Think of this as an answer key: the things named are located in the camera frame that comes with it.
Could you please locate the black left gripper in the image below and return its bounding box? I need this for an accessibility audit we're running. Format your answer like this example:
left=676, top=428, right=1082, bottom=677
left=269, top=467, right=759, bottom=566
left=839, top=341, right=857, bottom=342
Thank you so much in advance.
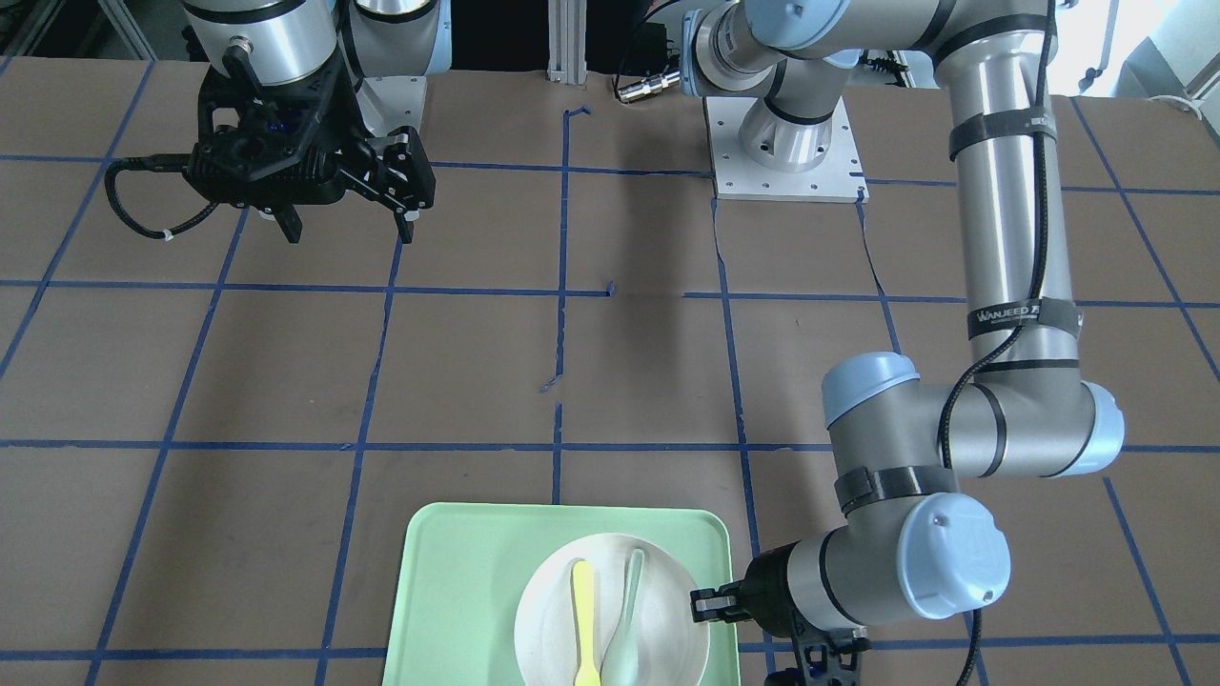
left=691, top=543, right=795, bottom=638

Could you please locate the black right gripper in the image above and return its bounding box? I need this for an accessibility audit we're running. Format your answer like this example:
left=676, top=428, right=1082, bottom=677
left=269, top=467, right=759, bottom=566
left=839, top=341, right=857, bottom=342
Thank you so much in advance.
left=185, top=57, right=436, bottom=247

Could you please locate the round white plate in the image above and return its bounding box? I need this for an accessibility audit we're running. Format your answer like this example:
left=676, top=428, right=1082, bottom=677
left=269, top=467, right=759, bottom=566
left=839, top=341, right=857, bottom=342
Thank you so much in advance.
left=512, top=533, right=711, bottom=685

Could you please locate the pale green plastic spoon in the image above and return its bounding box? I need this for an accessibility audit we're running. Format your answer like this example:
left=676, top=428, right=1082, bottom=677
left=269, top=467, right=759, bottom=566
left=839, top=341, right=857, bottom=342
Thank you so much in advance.
left=600, top=547, right=647, bottom=685

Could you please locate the yellow plastic fork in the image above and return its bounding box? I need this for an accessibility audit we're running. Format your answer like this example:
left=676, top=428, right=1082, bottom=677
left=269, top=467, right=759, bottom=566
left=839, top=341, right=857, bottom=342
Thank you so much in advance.
left=570, top=557, right=601, bottom=686

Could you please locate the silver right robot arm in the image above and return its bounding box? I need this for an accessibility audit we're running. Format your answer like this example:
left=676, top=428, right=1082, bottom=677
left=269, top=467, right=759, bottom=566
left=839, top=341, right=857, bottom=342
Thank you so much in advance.
left=182, top=1, right=453, bottom=244

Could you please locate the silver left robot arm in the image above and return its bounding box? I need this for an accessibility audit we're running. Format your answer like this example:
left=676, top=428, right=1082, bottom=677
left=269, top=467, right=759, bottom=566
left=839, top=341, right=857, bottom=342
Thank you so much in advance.
left=682, top=1, right=1126, bottom=641

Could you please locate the light green tray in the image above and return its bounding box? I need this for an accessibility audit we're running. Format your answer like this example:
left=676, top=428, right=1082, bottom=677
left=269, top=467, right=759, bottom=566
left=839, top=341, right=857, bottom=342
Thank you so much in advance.
left=382, top=503, right=741, bottom=685

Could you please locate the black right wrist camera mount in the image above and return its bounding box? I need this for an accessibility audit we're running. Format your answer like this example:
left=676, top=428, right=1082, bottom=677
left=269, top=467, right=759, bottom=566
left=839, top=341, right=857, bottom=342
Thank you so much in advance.
left=182, top=126, right=345, bottom=209

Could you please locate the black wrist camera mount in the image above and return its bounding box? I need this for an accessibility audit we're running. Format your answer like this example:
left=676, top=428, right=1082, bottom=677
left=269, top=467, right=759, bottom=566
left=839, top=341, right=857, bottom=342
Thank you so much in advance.
left=182, top=126, right=345, bottom=209
left=763, top=624, right=874, bottom=685

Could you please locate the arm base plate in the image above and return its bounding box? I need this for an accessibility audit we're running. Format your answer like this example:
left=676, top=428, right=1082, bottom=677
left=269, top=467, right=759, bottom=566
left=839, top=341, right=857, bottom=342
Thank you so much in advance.
left=355, top=74, right=428, bottom=135
left=704, top=96, right=870, bottom=204

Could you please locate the aluminium frame post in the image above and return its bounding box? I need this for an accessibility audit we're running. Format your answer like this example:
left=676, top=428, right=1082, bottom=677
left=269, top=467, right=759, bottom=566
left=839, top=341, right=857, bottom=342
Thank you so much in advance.
left=547, top=0, right=588, bottom=90

